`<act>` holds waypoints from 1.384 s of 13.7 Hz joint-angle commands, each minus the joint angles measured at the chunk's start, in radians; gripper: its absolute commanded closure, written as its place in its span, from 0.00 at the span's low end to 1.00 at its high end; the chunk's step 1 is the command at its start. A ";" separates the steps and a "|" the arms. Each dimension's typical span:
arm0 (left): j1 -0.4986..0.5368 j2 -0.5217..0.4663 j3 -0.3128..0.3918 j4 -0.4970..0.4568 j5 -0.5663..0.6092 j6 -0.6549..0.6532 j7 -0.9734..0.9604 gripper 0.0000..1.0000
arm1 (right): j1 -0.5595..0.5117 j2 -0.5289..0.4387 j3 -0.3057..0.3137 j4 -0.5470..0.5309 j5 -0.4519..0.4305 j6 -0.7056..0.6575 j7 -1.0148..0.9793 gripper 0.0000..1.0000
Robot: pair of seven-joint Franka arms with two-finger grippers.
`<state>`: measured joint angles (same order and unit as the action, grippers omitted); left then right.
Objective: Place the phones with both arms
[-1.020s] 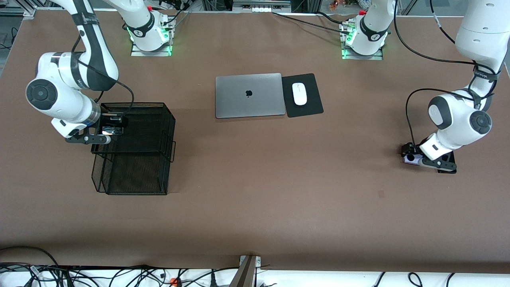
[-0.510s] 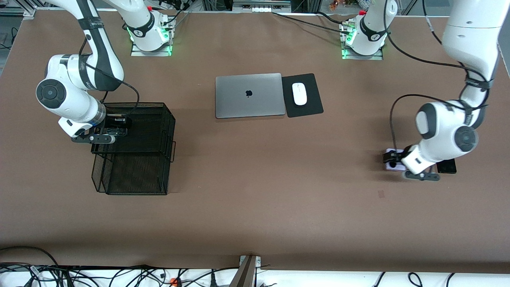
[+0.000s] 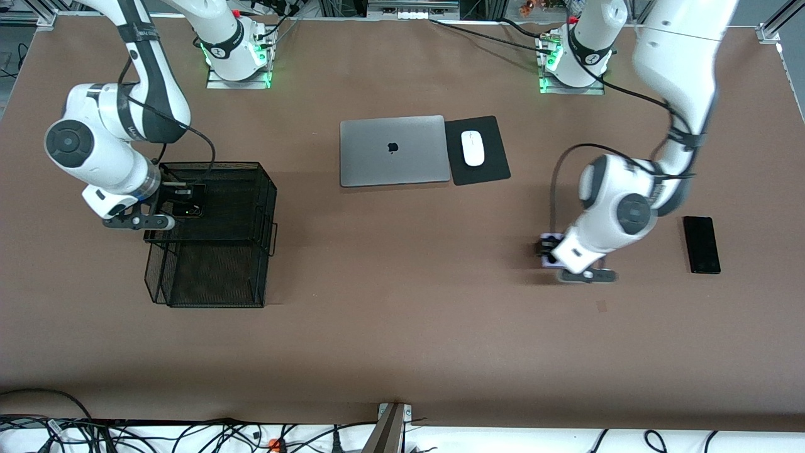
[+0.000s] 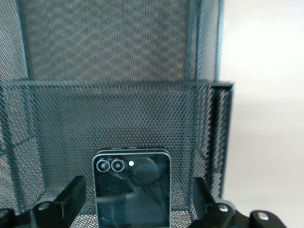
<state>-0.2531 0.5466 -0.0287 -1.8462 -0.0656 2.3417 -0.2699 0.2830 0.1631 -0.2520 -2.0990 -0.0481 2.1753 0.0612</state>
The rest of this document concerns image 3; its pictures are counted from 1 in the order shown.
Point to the small black phone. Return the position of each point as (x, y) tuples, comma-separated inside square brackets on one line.
[(188, 207)]

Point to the large black smartphone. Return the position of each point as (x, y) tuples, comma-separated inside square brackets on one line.
[(702, 245)]

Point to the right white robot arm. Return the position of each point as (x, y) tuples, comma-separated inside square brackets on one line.
[(94, 151)]

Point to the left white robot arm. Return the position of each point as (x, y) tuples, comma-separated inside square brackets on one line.
[(679, 50)]

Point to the black mesh two-tier organizer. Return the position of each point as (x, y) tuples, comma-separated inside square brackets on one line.
[(248, 189)]

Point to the black mouse pad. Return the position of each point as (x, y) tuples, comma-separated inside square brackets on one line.
[(494, 170)]

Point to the white computer mouse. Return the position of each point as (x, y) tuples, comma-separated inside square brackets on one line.
[(473, 148)]

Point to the silver closed laptop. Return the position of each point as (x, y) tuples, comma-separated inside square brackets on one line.
[(377, 157)]

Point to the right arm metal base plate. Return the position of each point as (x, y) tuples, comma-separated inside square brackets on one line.
[(217, 83)]

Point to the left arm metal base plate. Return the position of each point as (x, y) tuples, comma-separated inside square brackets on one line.
[(594, 92)]

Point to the silver corner bracket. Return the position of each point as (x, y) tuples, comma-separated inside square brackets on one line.
[(47, 19), (768, 33)]

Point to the grey metal camera post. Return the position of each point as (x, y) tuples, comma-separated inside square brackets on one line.
[(387, 434)]

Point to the silver box on frame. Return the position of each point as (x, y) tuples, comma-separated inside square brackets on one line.
[(409, 7)]

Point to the silver aluminium frame profile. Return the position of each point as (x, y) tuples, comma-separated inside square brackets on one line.
[(786, 14)]

